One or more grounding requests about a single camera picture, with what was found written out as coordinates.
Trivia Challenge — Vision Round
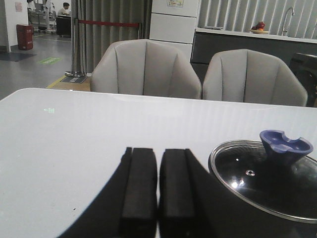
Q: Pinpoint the fruit plate on counter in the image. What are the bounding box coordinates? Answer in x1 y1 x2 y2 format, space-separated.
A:
250 21 269 34

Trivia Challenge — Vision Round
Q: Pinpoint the red barrier belt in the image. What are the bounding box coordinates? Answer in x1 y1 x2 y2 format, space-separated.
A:
78 20 140 28

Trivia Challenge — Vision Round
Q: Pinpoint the seated person in background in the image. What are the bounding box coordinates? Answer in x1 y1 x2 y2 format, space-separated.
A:
57 2 70 16

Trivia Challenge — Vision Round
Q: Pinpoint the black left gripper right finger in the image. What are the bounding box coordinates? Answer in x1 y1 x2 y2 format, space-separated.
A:
159 149 223 238

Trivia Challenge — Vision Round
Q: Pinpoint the chrome barrier post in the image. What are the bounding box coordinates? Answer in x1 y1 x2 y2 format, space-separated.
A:
65 0 86 78

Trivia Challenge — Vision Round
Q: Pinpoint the dark kitchen counter cabinet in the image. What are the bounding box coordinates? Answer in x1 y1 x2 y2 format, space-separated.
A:
191 28 317 64

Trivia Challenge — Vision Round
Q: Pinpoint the right grey upholstered chair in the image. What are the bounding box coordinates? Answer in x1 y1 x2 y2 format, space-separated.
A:
203 49 308 107

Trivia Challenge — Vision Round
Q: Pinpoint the chrome kitchen faucet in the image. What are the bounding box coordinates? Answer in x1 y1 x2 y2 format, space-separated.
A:
280 6 295 36

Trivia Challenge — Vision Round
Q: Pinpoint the white refrigerator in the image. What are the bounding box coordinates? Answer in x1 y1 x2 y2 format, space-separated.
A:
149 0 201 60

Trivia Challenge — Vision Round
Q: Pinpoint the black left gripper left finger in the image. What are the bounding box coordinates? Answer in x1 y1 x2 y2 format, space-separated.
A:
61 147 157 238

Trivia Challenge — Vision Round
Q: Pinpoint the grey upholstered chair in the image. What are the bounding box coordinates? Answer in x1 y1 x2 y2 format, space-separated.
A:
203 49 308 107
91 39 202 99

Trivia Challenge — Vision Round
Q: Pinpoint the glass lid with blue knob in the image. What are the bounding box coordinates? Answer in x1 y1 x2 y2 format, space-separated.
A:
209 129 317 224

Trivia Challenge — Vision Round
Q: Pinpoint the left grey upholstered chair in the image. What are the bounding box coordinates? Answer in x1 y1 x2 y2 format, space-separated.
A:
91 39 202 99

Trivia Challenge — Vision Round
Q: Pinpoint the red bin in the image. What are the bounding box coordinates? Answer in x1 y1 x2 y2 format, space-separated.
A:
16 24 33 50

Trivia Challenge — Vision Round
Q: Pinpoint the black appliance box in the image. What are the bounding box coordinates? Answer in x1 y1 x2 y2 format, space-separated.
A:
289 53 317 107

